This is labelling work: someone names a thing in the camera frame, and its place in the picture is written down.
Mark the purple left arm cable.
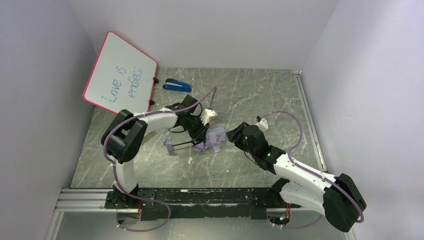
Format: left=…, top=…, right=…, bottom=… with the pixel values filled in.
left=102, top=86, right=218, bottom=233

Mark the black and lavender umbrella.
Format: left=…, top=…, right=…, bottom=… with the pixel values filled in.
left=163, top=127, right=227, bottom=153

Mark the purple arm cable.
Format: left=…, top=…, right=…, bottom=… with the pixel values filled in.
left=102, top=86, right=218, bottom=233
left=261, top=111, right=365, bottom=230

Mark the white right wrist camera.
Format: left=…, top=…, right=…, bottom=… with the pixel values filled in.
left=254, top=115, right=269, bottom=132

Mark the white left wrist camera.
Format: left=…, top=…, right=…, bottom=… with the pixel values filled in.
left=200, top=109, right=218, bottom=126

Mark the blue stapler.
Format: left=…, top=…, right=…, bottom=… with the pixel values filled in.
left=162, top=78, right=192, bottom=93

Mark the pink framed whiteboard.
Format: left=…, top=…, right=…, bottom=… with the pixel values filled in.
left=82, top=31, right=158, bottom=113

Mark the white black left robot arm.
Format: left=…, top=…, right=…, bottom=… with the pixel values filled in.
left=101, top=95, right=217, bottom=208

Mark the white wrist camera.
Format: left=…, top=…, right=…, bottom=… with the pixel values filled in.
left=254, top=115, right=269, bottom=132
left=200, top=109, right=218, bottom=126

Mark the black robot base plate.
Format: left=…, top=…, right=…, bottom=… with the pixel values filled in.
left=104, top=187, right=289, bottom=221

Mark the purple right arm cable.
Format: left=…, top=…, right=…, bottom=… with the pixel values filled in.
left=261, top=111, right=365, bottom=230

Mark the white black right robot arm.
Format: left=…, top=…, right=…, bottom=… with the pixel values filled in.
left=226, top=122, right=367, bottom=233

